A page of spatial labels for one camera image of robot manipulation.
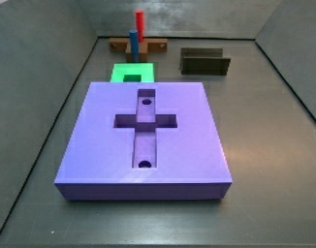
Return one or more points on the green U-shaped block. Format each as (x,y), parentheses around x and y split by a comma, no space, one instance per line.
(133,72)

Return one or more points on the purple board with cross slot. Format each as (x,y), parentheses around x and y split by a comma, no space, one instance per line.
(144,145)

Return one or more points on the dark angled fixture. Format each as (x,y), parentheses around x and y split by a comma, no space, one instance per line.
(203,61)

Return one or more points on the brown cross-shaped block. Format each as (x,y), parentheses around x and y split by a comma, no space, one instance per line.
(149,45)

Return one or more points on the blue hexagonal peg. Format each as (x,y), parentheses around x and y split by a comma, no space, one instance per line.
(135,44)

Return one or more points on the red hexagonal peg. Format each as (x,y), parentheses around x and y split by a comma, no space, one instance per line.
(140,24)

